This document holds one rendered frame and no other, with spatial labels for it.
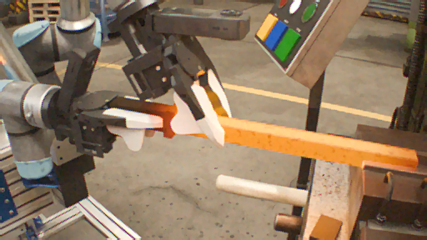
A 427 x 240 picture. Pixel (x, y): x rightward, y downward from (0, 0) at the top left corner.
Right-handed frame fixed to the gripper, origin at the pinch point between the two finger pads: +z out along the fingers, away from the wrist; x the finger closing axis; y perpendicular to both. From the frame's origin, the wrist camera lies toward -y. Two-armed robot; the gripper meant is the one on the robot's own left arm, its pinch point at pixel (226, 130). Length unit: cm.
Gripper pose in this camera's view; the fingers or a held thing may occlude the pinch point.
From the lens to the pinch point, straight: 47.2
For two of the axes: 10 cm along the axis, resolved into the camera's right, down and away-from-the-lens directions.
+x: -3.3, 4.3, -8.4
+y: -8.2, 3.0, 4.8
